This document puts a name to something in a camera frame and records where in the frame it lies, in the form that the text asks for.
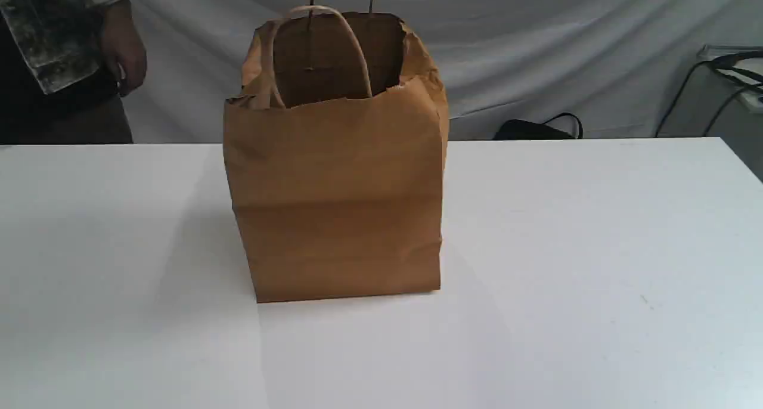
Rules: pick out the person's hand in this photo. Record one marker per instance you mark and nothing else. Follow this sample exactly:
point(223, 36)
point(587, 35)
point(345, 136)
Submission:
point(123, 48)

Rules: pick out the brown paper bag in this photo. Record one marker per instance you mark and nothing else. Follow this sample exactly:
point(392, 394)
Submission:
point(335, 152)

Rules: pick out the black device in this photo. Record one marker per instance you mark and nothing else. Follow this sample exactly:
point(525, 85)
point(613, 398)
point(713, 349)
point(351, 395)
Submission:
point(521, 129)

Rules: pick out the camouflage jacket person torso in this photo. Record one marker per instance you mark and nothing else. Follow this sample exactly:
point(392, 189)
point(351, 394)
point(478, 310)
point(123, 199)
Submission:
point(55, 85)

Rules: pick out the grey device at right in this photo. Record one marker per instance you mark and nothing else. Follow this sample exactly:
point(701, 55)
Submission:
point(741, 65)

